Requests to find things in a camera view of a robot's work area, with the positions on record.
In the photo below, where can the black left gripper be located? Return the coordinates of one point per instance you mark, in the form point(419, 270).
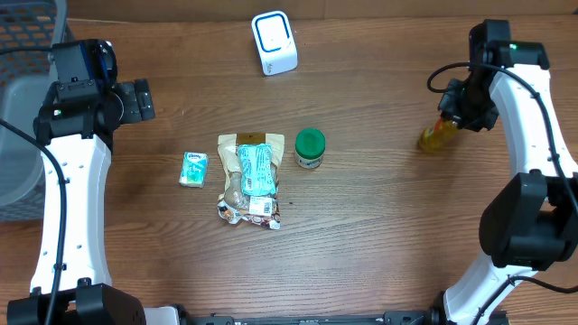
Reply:
point(79, 88)

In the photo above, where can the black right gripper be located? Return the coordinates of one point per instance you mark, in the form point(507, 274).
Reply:
point(449, 109)

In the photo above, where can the yellow drink bottle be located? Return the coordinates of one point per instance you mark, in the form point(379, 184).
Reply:
point(437, 136)

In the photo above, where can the teal tissue pack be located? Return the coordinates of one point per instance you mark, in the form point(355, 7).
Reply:
point(194, 169)

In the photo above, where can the brown nut pouch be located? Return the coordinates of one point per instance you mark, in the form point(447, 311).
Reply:
point(233, 197)

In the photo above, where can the green lid jar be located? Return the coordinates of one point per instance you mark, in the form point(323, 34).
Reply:
point(310, 145)

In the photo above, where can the teal snack packet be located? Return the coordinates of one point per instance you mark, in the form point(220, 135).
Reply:
point(256, 173)

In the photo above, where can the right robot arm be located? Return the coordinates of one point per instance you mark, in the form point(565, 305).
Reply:
point(532, 223)

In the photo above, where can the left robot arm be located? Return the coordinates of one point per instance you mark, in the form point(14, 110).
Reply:
point(74, 131)

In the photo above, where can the white barcode scanner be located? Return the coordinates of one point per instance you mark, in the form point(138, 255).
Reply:
point(275, 42)

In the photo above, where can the grey plastic mesh basket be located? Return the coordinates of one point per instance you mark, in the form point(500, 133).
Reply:
point(28, 28)

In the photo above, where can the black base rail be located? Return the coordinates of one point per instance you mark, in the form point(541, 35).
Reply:
point(430, 317)

